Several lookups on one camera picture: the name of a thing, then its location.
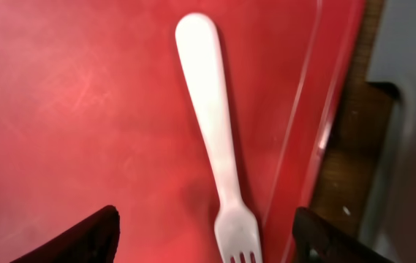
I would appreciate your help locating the grey dishwasher rack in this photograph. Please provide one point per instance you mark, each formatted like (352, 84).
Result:
(389, 219)

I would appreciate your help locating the white plastic fork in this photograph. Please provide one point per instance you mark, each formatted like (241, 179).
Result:
(235, 227)

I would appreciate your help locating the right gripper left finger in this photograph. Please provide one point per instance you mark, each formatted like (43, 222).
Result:
(93, 240)

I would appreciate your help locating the red plastic tray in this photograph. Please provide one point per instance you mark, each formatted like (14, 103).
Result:
(94, 111)

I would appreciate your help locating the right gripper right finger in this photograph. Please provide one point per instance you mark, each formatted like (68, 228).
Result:
(317, 240)

